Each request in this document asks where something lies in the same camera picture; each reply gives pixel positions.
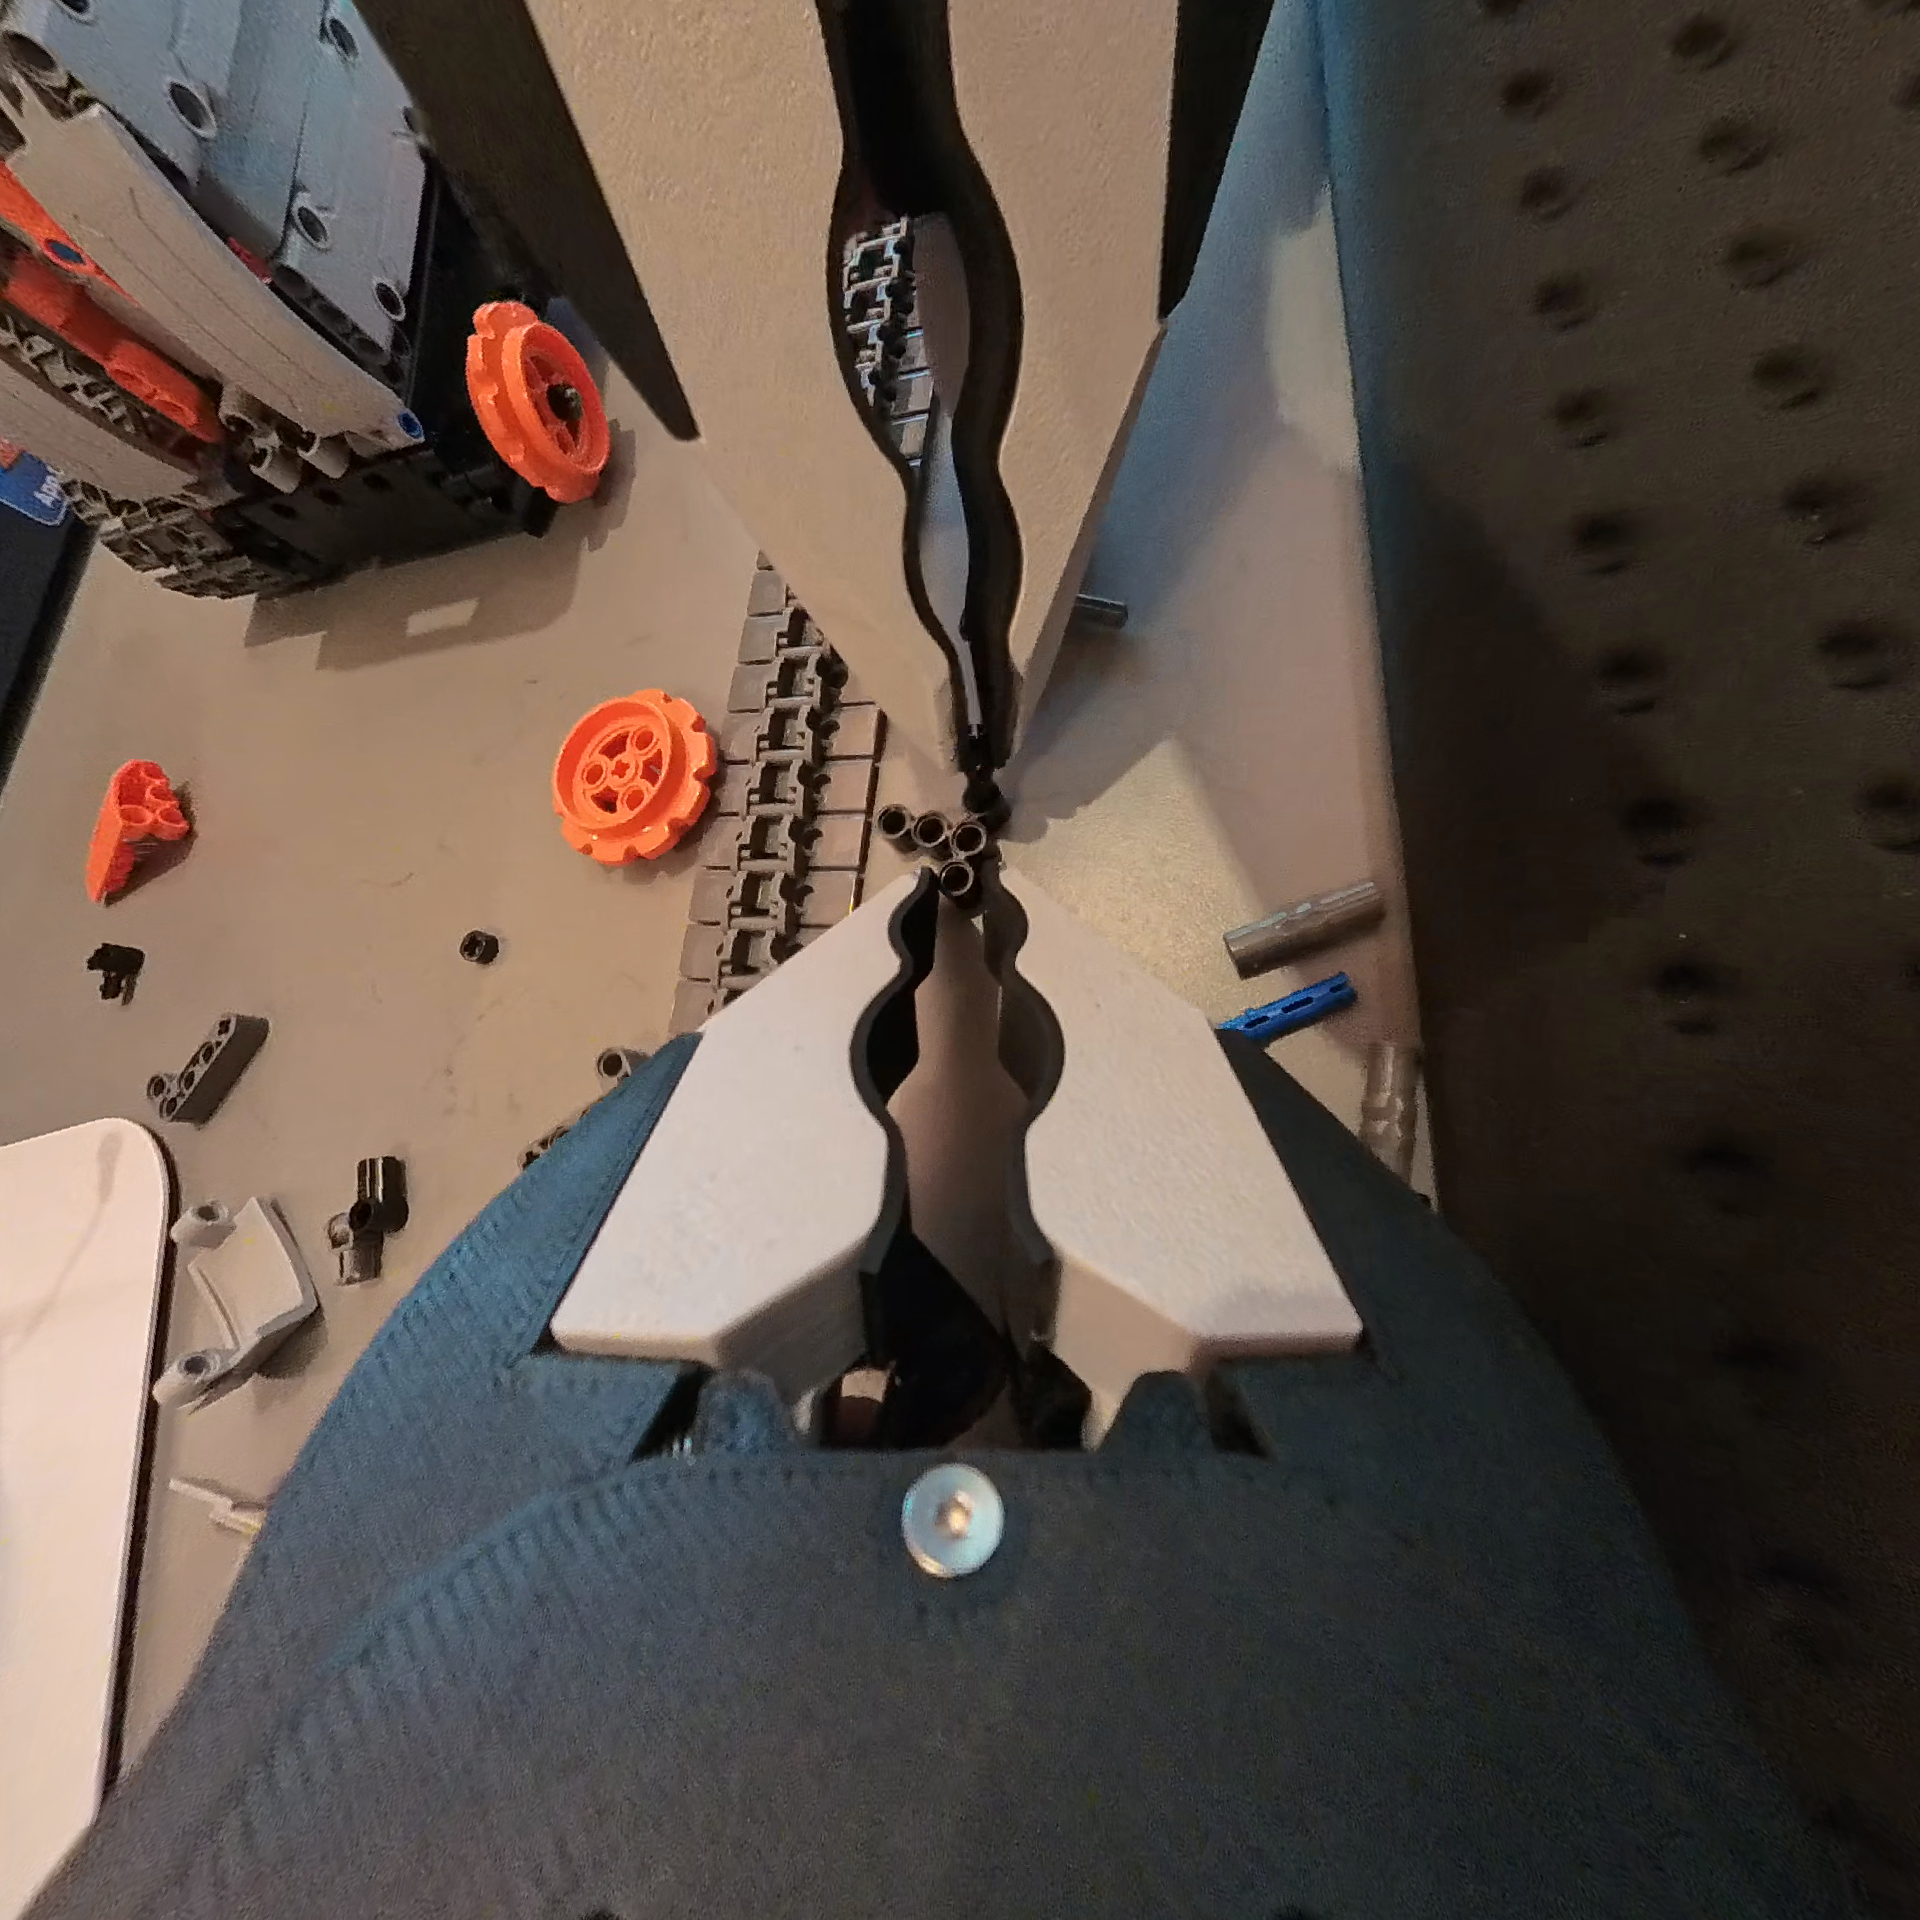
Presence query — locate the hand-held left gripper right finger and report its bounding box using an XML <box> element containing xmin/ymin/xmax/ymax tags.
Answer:
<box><xmin>967</xmin><ymin>880</ymin><xmax>1362</xmax><ymax>1429</ymax></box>

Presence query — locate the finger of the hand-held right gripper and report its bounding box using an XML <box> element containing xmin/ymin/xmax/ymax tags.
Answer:
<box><xmin>961</xmin><ymin>0</ymin><xmax>1187</xmax><ymax>775</ymax></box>
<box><xmin>525</xmin><ymin>0</ymin><xmax>996</xmax><ymax>771</ymax></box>

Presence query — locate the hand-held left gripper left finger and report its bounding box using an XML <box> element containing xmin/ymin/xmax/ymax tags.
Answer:
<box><xmin>556</xmin><ymin>880</ymin><xmax>943</xmax><ymax>1429</ymax></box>

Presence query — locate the black holed connector piece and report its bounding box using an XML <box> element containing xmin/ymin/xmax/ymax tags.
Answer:
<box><xmin>878</xmin><ymin>797</ymin><xmax>1012</xmax><ymax>907</ymax></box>

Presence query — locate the blue pin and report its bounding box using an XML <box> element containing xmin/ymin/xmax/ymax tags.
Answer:
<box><xmin>1212</xmin><ymin>975</ymin><xmax>1358</xmax><ymax>1041</ymax></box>

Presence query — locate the light grey pin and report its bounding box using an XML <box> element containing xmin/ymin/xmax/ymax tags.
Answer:
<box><xmin>1358</xmin><ymin>1034</ymin><xmax>1417</xmax><ymax>1180</ymax></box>

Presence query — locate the grey axle tube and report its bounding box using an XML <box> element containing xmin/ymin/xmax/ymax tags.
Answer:
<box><xmin>1221</xmin><ymin>880</ymin><xmax>1386</xmax><ymax>977</ymax></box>

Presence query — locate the grey toy robot vehicle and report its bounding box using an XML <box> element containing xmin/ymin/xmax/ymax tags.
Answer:
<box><xmin>0</xmin><ymin>0</ymin><xmax>618</xmax><ymax>602</ymax></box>

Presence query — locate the orange gear wheel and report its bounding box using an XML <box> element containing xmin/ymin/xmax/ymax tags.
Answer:
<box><xmin>547</xmin><ymin>692</ymin><xmax>720</xmax><ymax>869</ymax></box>

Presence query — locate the grey curved panel piece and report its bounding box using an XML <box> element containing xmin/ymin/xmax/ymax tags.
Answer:
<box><xmin>150</xmin><ymin>1197</ymin><xmax>325</xmax><ymax>1411</ymax></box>

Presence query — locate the dark grey angled beam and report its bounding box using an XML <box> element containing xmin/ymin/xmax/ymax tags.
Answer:
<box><xmin>143</xmin><ymin>1016</ymin><xmax>270</xmax><ymax>1126</ymax></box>

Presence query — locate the black dimpled mat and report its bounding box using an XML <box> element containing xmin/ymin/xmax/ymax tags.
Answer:
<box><xmin>1322</xmin><ymin>0</ymin><xmax>1920</xmax><ymax>1920</ymax></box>

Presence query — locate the white book stand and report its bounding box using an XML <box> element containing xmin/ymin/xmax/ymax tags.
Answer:
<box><xmin>0</xmin><ymin>1118</ymin><xmax>175</xmax><ymax>1833</ymax></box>

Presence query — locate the small orange connector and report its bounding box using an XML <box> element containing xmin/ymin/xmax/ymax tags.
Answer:
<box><xmin>80</xmin><ymin>762</ymin><xmax>192</xmax><ymax>907</ymax></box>

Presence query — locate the grey track chain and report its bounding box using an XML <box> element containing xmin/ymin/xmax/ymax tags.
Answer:
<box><xmin>685</xmin><ymin>217</ymin><xmax>992</xmax><ymax>1038</ymax></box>

